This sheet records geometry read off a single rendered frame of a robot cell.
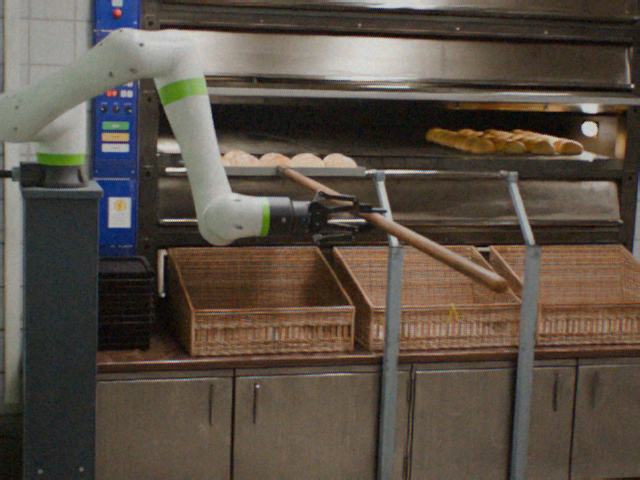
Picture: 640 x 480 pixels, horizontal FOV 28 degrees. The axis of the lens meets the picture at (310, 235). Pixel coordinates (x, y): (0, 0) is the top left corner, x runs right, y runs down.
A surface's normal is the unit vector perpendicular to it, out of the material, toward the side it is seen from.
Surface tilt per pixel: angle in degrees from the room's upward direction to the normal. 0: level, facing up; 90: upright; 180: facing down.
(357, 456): 93
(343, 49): 70
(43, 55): 90
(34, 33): 90
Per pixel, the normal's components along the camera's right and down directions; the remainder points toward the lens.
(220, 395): 0.24, 0.16
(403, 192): 0.25, -0.18
